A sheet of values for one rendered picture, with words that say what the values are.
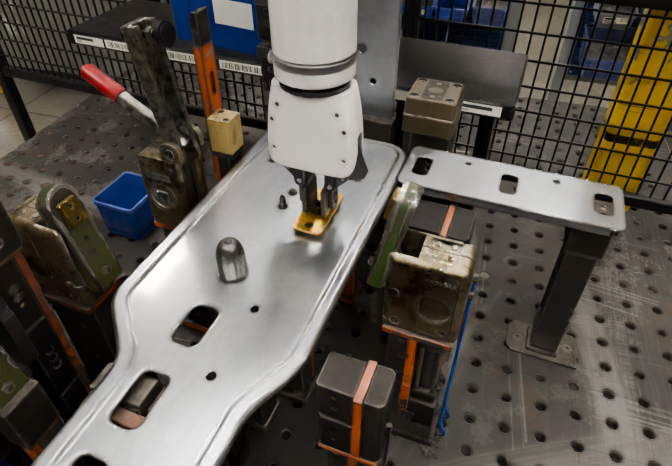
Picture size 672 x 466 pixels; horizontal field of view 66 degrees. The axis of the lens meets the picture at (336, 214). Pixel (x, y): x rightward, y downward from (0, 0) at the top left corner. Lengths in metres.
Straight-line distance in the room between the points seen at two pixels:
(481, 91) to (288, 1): 0.49
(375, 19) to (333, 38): 0.31
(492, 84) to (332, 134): 0.45
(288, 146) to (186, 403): 0.28
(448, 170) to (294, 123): 0.27
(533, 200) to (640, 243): 0.53
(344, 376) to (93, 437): 0.22
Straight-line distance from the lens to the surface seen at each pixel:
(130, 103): 0.71
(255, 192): 0.70
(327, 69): 0.50
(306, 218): 0.63
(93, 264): 0.62
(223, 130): 0.74
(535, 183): 0.75
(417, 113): 0.80
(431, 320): 0.60
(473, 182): 0.73
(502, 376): 0.89
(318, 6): 0.48
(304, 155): 0.57
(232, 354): 0.52
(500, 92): 0.91
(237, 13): 1.01
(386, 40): 0.81
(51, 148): 1.52
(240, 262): 0.56
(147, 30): 0.64
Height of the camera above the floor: 1.42
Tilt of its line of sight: 40 degrees down
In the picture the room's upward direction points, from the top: straight up
